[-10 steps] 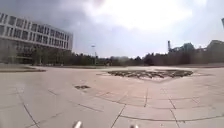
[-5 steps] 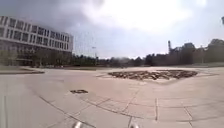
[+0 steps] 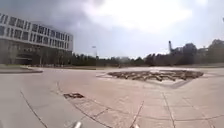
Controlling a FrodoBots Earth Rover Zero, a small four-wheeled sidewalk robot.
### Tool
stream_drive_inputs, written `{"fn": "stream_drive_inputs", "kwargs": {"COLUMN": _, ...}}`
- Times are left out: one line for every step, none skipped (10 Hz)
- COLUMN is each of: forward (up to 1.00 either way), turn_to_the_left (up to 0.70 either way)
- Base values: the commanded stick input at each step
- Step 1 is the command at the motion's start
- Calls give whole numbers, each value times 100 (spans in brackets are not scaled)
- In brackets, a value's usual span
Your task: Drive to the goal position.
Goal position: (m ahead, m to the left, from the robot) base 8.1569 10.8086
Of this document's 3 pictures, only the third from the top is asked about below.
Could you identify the lamp pole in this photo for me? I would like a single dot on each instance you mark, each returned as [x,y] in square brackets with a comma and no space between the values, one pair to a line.
[95,55]

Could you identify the beige paved plaza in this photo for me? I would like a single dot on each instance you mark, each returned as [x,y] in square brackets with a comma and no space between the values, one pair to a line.
[126,96]

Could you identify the row of trees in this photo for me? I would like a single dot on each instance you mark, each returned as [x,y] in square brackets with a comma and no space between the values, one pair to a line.
[150,58]

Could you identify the rock bed in plaza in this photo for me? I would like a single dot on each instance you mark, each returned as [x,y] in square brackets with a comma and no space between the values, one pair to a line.
[156,75]

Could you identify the dark drain cover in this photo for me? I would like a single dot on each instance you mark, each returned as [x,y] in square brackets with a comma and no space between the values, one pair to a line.
[73,95]

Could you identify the tall tower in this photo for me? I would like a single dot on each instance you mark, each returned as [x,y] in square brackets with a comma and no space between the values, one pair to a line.
[170,47]

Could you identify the robot's own part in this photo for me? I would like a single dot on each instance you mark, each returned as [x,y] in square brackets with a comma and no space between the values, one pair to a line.
[136,126]
[77,125]

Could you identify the white building with window rows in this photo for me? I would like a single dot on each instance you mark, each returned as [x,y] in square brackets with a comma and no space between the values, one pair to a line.
[30,41]

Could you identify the raised planter kerb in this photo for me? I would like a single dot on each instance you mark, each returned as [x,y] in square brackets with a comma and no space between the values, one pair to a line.
[20,69]

